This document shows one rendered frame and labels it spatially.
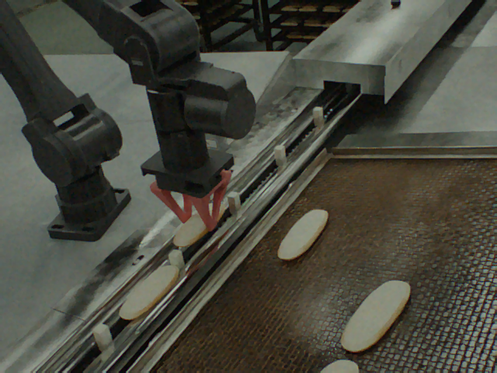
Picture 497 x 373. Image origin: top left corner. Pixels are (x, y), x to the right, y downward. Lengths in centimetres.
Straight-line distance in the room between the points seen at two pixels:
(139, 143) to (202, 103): 52
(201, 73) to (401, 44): 58
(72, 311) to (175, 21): 35
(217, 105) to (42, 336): 32
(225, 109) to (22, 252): 44
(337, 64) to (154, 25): 53
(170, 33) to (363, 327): 36
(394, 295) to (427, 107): 63
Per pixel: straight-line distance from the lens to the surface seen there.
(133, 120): 129
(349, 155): 90
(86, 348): 75
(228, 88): 67
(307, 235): 73
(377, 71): 113
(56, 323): 78
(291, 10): 330
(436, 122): 114
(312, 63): 118
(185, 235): 81
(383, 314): 60
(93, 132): 91
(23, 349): 76
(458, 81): 130
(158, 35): 69
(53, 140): 89
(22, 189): 116
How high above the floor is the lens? 135
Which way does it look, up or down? 32 degrees down
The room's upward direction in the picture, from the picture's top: 9 degrees counter-clockwise
